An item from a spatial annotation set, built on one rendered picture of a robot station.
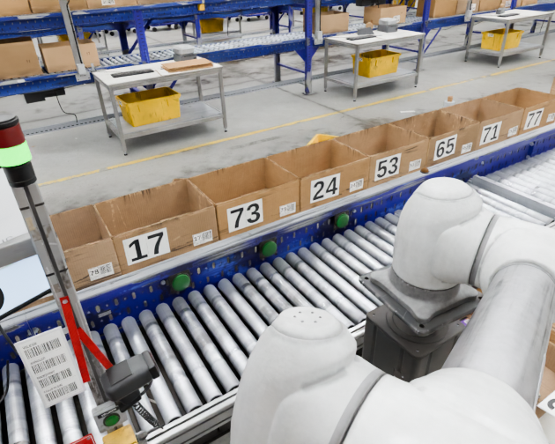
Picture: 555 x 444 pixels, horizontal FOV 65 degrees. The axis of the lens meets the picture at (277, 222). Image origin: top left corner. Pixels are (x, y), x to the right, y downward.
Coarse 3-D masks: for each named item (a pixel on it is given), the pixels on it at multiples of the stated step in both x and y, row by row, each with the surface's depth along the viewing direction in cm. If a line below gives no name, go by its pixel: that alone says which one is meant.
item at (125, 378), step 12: (132, 360) 100; (144, 360) 100; (108, 372) 98; (120, 372) 97; (132, 372) 97; (144, 372) 98; (156, 372) 100; (108, 384) 96; (120, 384) 96; (132, 384) 97; (144, 384) 99; (108, 396) 96; (120, 396) 97; (132, 396) 101; (120, 408) 101
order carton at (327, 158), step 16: (320, 144) 221; (336, 144) 222; (272, 160) 202; (288, 160) 215; (304, 160) 220; (320, 160) 226; (336, 160) 226; (352, 160) 214; (368, 160) 203; (304, 176) 225; (320, 176) 191; (352, 176) 202; (304, 192) 190; (352, 192) 207; (304, 208) 194
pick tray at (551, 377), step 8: (552, 344) 131; (552, 352) 131; (552, 360) 132; (544, 368) 134; (552, 368) 133; (544, 376) 132; (552, 376) 132; (544, 384) 129; (552, 384) 129; (544, 392) 127; (536, 408) 114; (536, 416) 118
